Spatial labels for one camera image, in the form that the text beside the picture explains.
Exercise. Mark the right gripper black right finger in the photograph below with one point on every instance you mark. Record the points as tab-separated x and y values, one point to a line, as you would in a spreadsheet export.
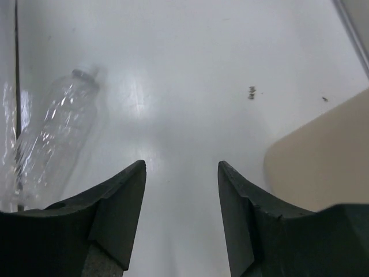
266	236

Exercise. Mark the cream plastic bin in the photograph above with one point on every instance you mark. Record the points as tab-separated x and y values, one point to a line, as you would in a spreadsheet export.
324	162

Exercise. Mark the aluminium frame rail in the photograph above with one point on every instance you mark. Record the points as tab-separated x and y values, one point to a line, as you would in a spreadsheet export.
354	17

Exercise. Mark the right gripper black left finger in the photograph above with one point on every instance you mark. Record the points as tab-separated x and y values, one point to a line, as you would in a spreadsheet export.
89	234

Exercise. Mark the clear bottle white cap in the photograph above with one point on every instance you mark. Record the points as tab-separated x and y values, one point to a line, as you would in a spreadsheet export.
37	170

